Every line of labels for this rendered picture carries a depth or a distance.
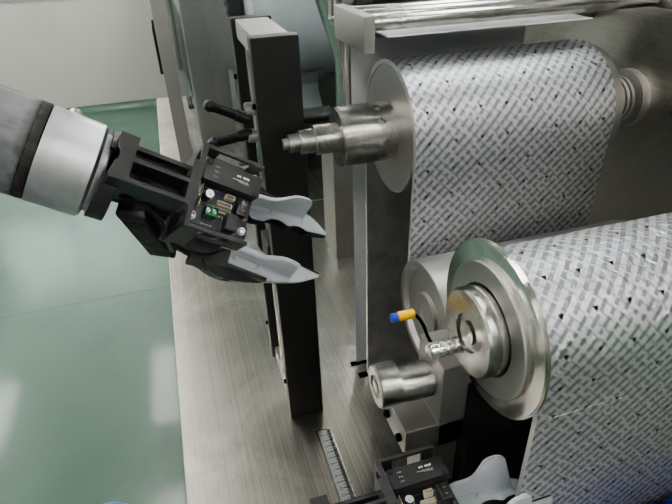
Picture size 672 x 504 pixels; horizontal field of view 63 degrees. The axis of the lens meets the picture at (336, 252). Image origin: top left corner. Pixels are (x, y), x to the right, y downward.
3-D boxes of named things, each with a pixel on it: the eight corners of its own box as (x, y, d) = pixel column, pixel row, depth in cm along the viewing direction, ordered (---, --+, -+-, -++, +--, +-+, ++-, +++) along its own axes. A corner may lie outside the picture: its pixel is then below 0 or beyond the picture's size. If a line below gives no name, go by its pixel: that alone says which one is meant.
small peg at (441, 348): (433, 356, 44) (429, 362, 45) (464, 348, 44) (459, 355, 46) (426, 340, 44) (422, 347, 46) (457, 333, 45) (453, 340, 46)
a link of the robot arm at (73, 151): (19, 210, 43) (53, 120, 45) (81, 229, 45) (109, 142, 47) (24, 182, 36) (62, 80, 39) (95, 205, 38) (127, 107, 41)
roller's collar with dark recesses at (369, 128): (329, 155, 63) (327, 100, 60) (377, 148, 65) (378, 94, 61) (346, 175, 58) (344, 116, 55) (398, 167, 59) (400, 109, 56)
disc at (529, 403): (440, 339, 54) (453, 207, 46) (445, 338, 54) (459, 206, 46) (526, 460, 42) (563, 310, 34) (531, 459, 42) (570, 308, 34)
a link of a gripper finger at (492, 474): (555, 457, 46) (457, 489, 44) (544, 500, 49) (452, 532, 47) (533, 429, 48) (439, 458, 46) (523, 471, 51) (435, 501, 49)
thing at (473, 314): (502, 357, 39) (470, 393, 45) (527, 351, 39) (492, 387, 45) (461, 269, 42) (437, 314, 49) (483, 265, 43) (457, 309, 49)
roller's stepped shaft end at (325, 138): (280, 153, 60) (278, 125, 58) (332, 146, 61) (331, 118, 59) (287, 164, 57) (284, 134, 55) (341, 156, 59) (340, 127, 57)
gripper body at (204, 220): (254, 252, 43) (94, 200, 37) (216, 269, 50) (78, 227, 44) (273, 165, 45) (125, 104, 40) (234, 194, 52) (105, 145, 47)
